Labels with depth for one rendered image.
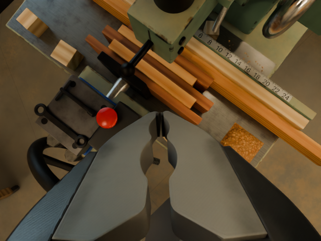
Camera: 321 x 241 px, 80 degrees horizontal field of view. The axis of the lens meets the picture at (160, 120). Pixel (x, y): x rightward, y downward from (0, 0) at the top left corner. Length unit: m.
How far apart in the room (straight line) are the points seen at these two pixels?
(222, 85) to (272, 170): 1.16
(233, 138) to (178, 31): 0.23
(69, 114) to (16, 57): 1.43
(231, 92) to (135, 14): 0.21
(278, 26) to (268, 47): 0.26
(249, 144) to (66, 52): 0.39
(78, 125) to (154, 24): 0.18
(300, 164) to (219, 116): 1.20
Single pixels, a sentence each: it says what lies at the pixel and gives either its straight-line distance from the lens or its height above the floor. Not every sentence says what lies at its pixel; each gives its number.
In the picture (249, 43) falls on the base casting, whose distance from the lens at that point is 0.58.
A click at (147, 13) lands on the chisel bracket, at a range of 0.26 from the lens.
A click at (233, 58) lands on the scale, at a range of 0.38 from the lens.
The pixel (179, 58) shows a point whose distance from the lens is 0.37.
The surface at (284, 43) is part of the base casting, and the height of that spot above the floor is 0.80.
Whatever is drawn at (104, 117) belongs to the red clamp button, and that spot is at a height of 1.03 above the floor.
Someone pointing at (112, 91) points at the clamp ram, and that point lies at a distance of 0.35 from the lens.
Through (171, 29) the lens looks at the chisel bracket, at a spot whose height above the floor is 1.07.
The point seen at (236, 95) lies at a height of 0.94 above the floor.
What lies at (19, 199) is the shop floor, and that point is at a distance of 1.70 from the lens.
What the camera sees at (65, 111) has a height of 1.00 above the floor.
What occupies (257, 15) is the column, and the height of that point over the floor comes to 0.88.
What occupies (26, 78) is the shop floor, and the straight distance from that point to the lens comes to 1.66.
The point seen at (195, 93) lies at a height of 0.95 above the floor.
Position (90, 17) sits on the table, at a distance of 0.48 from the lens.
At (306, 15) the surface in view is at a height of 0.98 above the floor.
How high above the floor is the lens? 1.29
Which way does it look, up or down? 87 degrees down
